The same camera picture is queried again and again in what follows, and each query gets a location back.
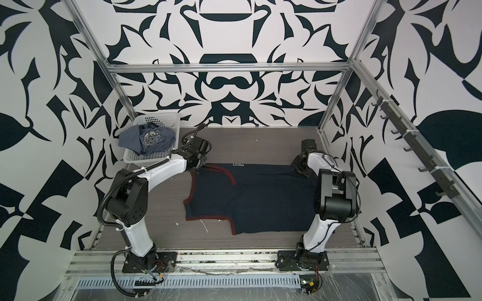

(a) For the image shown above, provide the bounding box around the navy tank top red trim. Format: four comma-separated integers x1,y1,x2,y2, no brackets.
183,164,317,235

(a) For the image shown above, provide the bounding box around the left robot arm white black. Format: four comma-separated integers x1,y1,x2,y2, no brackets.
96,136,212,269

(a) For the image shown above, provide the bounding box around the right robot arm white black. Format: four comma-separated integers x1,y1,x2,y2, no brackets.
291,139,360,261

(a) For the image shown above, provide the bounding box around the grey blue printed tank top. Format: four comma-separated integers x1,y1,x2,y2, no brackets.
118,123,176,156

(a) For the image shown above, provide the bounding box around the white plastic laundry basket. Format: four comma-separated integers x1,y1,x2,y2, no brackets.
123,112,180,167

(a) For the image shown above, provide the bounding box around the small green circuit board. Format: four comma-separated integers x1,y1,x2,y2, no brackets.
300,278,321,295

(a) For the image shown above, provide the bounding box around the aluminium frame enclosure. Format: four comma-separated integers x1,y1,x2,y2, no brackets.
64,1,481,236

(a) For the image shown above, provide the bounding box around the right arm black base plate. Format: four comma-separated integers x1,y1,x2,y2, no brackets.
275,251,330,272

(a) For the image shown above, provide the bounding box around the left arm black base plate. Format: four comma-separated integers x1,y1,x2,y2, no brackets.
122,252,178,273

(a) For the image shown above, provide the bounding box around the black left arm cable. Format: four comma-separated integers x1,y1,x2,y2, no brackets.
110,248,159,298

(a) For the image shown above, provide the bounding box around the white slotted cable duct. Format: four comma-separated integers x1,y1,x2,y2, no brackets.
77,275,302,290

